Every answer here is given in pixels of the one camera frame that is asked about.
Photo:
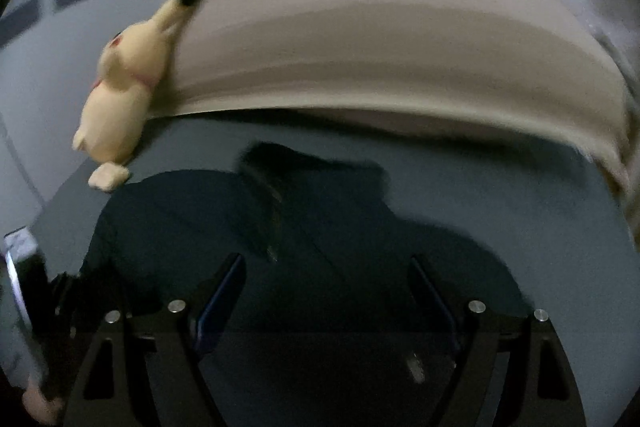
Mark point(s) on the beige upholstered headboard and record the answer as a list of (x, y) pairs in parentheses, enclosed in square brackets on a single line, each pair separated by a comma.
[(522, 65)]

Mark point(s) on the left hand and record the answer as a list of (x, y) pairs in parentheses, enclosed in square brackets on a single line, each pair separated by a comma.
[(38, 407)]

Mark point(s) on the grey bed sheet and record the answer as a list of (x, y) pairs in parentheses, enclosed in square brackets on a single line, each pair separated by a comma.
[(543, 208)]

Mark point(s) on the dark navy puffer jacket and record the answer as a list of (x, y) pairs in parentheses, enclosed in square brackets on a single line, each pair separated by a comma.
[(350, 315)]

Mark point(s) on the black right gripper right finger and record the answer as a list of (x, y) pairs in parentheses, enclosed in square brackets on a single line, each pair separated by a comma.
[(500, 366)]

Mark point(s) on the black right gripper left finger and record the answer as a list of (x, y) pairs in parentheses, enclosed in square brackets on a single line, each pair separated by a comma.
[(145, 370)]

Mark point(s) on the yellow Pikachu plush toy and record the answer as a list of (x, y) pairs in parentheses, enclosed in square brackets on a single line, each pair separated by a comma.
[(131, 66)]

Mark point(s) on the white wardrobe with dark handles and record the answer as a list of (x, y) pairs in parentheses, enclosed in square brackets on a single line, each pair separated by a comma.
[(46, 73)]

